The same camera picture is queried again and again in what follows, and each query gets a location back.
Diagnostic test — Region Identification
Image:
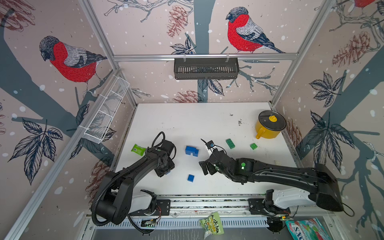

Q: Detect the long blue lego brick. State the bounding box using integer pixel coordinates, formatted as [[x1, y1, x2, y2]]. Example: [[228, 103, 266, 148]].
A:
[[185, 146, 199, 157]]

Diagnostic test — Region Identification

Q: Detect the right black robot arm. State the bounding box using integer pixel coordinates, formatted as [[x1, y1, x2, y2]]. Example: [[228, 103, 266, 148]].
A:
[[199, 148, 344, 212]]

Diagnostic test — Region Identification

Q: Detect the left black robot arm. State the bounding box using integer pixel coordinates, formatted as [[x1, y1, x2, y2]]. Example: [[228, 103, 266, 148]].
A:
[[91, 140, 177, 226]]

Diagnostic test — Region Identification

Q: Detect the blue lego brick bottom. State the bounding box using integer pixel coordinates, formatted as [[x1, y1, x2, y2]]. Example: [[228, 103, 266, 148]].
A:
[[187, 175, 195, 183]]

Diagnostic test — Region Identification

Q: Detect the long green lego brick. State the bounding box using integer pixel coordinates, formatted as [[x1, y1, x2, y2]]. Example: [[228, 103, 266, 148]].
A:
[[226, 139, 236, 149]]

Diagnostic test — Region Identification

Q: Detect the small green lego brick right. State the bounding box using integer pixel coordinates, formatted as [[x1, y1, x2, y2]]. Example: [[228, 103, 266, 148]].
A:
[[250, 143, 258, 150]]

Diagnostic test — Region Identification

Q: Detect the green snack packet on table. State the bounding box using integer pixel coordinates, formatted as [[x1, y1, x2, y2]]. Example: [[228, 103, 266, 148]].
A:
[[131, 144, 147, 156]]

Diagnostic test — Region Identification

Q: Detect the green snack bag front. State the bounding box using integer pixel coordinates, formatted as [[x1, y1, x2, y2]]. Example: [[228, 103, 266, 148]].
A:
[[199, 212, 225, 239]]

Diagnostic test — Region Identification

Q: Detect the yellow pot with glass lid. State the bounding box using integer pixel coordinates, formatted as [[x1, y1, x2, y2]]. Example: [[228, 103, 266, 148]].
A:
[[255, 110, 287, 139]]

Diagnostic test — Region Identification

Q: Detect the colourful wipes pack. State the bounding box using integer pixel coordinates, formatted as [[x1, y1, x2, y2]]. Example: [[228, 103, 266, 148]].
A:
[[286, 218, 332, 240]]

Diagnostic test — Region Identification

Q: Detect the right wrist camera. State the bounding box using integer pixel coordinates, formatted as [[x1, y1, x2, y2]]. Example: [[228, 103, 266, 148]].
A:
[[206, 141, 215, 150]]

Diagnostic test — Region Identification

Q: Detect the white wire mesh basket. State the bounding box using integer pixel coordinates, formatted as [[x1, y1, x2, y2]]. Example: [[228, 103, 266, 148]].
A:
[[83, 77, 130, 144]]

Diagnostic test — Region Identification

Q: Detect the black wire shelf basket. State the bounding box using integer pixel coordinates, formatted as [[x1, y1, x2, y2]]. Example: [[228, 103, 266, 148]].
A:
[[174, 58, 240, 80]]

